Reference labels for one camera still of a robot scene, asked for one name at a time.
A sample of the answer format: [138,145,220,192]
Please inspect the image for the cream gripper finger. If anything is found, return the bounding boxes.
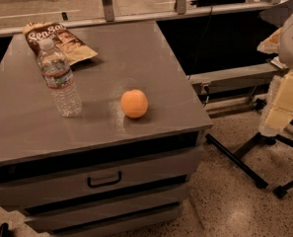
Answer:
[258,69,293,136]

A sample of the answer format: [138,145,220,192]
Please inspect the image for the clear plastic water bottle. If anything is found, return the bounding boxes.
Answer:
[37,39,82,118]

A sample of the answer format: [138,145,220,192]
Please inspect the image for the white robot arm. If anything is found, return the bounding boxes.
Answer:
[257,12,293,136]

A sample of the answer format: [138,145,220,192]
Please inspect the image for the low metal bench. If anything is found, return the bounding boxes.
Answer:
[188,63,286,119]

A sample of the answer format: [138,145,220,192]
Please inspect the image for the black stand base legs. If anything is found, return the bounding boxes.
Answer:
[204,118,293,199]

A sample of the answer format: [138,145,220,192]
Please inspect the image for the orange fruit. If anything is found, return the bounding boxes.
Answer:
[120,90,148,119]

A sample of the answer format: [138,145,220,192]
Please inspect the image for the grey drawer cabinet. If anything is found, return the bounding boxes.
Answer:
[0,22,211,237]

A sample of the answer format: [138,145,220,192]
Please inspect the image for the sea salt chip bag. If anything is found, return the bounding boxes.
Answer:
[22,22,97,65]

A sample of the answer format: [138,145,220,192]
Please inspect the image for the black drawer handle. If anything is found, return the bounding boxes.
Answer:
[87,171,122,189]

